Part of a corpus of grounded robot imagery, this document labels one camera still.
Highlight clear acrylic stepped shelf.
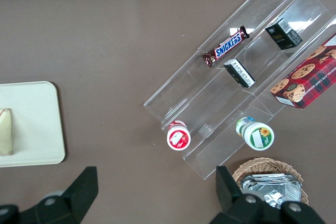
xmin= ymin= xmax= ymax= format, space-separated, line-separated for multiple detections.
xmin=143 ymin=0 xmax=336 ymax=181

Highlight triangular sandwich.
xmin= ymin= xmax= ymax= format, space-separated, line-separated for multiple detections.
xmin=0 ymin=108 xmax=13 ymax=156

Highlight red tartan cookie box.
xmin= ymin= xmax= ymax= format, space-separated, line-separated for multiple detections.
xmin=270 ymin=33 xmax=336 ymax=110

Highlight stacked aluminium foil trays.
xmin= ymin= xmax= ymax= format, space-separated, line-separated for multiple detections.
xmin=240 ymin=173 xmax=302 ymax=210

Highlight red lidded yogurt cup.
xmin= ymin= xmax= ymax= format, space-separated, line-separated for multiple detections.
xmin=166 ymin=120 xmax=191 ymax=151

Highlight light tan wicker basket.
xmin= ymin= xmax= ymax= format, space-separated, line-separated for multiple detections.
xmin=232 ymin=157 xmax=310 ymax=208

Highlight green lidded yogurt cup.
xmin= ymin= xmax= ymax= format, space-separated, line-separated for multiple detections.
xmin=235 ymin=115 xmax=276 ymax=151

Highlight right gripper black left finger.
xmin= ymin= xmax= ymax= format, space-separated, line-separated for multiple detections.
xmin=0 ymin=166 xmax=99 ymax=224

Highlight small black carton box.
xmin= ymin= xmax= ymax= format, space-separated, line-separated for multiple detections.
xmin=265 ymin=17 xmax=303 ymax=51
xmin=223 ymin=58 xmax=256 ymax=89

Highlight beige rectangular serving tray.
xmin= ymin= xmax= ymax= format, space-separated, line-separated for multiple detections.
xmin=0 ymin=81 xmax=66 ymax=168

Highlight Snickers chocolate bar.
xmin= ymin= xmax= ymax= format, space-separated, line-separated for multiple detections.
xmin=201 ymin=25 xmax=250 ymax=69

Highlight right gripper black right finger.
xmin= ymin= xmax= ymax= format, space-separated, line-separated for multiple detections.
xmin=209 ymin=165 xmax=326 ymax=224

